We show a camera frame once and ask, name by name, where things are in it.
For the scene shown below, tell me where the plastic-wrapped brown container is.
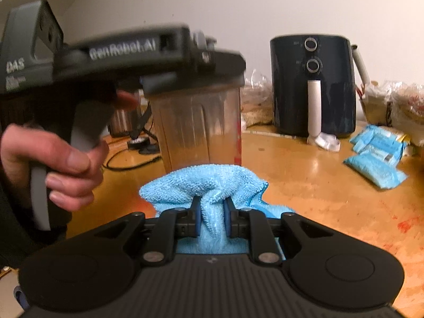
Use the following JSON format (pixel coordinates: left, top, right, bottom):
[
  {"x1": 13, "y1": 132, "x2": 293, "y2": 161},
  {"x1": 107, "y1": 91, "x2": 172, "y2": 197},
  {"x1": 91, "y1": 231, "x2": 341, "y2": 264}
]
[{"x1": 359, "y1": 81, "x2": 395, "y2": 126}]

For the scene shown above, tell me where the person's left forearm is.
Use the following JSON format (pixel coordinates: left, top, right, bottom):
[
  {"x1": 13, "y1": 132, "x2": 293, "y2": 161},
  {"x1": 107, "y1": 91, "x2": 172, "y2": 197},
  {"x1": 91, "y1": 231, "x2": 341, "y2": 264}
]
[{"x1": 0, "y1": 166, "x2": 72, "y2": 269}]

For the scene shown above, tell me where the brown steel electric kettle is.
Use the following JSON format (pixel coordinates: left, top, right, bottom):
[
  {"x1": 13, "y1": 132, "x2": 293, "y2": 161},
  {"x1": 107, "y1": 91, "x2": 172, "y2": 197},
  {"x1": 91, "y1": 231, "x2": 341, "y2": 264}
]
[{"x1": 108, "y1": 106, "x2": 140, "y2": 138}]

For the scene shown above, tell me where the black folding phone stand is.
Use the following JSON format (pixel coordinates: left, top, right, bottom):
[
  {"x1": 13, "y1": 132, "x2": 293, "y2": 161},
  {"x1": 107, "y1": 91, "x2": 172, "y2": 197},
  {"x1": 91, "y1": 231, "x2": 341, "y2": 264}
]
[{"x1": 129, "y1": 104, "x2": 160, "y2": 154}]

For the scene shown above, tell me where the black charging cable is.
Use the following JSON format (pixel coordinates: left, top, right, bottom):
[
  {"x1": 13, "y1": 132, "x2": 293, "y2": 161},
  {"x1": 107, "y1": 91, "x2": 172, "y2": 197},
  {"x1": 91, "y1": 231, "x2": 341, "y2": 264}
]
[{"x1": 104, "y1": 146, "x2": 163, "y2": 172}]

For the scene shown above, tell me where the blue microfibre cloth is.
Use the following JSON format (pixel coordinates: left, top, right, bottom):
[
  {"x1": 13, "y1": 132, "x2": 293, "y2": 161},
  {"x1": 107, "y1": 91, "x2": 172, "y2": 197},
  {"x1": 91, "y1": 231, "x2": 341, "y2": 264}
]
[{"x1": 139, "y1": 164, "x2": 295, "y2": 255}]

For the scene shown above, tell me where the clear shaker bottle grey lid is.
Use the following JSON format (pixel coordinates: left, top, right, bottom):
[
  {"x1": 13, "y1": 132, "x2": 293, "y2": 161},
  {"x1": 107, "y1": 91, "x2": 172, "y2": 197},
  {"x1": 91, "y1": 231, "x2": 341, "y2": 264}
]
[{"x1": 142, "y1": 30, "x2": 246, "y2": 175}]

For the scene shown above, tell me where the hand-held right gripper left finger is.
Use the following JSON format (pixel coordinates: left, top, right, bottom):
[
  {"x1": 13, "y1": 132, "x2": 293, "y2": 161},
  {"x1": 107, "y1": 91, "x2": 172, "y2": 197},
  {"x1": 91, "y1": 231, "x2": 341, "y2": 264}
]
[{"x1": 89, "y1": 195, "x2": 203, "y2": 267}]

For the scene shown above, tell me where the blue plastic packet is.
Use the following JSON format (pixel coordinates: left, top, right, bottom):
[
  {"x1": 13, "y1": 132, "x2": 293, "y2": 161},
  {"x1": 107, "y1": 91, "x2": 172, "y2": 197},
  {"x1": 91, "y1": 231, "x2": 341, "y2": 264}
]
[
  {"x1": 349, "y1": 124, "x2": 376, "y2": 153},
  {"x1": 359, "y1": 137, "x2": 403, "y2": 166},
  {"x1": 343, "y1": 154, "x2": 408, "y2": 190}
]

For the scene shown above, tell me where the yellow plastic packet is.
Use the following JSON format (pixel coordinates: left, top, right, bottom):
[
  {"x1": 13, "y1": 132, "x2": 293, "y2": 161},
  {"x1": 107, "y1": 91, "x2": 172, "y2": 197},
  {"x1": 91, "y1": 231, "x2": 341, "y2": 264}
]
[{"x1": 394, "y1": 132, "x2": 411, "y2": 156}]

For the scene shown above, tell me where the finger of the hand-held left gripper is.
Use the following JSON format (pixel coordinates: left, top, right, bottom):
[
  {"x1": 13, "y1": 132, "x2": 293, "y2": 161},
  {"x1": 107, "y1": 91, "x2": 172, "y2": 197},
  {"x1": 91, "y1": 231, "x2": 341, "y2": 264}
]
[{"x1": 187, "y1": 38, "x2": 247, "y2": 78}]

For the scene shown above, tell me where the white paper tube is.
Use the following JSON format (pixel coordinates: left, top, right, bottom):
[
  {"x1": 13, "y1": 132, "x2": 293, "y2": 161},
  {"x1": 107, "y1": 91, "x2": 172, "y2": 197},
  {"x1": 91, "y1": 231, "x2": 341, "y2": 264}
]
[{"x1": 350, "y1": 44, "x2": 371, "y2": 87}]

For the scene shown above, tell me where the black air fryer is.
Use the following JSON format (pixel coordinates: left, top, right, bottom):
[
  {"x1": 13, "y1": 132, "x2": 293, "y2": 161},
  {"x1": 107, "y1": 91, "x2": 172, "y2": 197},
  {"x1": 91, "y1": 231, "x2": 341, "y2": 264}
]
[{"x1": 269, "y1": 34, "x2": 357, "y2": 139}]

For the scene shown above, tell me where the clear bag of flatbreads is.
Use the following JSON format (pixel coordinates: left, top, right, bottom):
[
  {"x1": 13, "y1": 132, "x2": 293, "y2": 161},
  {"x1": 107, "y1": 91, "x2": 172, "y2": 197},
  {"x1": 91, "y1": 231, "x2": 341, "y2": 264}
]
[{"x1": 389, "y1": 81, "x2": 424, "y2": 138}]

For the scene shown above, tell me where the white strap loop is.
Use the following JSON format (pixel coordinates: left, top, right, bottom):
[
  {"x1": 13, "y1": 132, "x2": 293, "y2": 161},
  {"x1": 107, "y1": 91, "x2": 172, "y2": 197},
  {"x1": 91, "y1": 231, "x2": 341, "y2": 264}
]
[{"x1": 306, "y1": 132, "x2": 341, "y2": 153}]

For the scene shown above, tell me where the clear bag of dried food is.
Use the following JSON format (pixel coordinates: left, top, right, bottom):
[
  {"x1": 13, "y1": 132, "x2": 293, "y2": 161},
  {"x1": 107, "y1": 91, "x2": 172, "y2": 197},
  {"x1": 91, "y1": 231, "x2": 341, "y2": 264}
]
[{"x1": 240, "y1": 69, "x2": 275, "y2": 130}]

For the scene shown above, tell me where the person's left hand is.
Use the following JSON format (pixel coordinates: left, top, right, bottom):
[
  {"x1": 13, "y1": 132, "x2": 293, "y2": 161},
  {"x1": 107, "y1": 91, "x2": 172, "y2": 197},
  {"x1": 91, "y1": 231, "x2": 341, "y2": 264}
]
[{"x1": 0, "y1": 91, "x2": 141, "y2": 212}]

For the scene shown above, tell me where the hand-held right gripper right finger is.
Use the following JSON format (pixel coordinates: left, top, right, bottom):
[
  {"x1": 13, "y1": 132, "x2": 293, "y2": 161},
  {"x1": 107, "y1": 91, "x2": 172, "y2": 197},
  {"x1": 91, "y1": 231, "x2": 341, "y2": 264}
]
[{"x1": 223, "y1": 198, "x2": 335, "y2": 267}]

